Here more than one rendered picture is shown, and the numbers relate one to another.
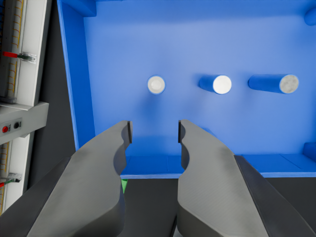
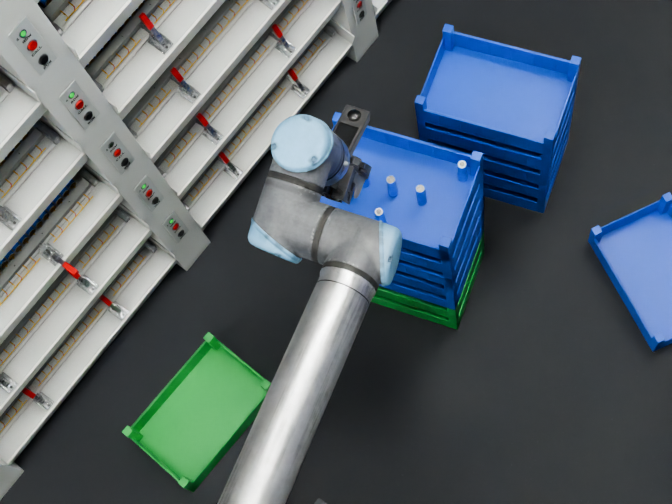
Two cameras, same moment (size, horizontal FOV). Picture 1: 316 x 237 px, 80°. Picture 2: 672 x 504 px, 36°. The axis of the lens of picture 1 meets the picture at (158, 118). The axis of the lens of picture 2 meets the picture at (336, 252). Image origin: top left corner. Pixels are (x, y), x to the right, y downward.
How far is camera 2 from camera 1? 1.80 m
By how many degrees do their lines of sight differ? 31
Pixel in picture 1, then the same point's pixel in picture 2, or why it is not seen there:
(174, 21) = (387, 155)
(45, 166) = (148, 332)
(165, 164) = not seen: hidden behind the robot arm
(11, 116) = (186, 218)
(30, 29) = (253, 143)
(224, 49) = (410, 178)
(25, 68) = (221, 181)
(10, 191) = (96, 330)
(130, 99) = not seen: hidden behind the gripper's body
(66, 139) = (205, 302)
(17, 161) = (135, 291)
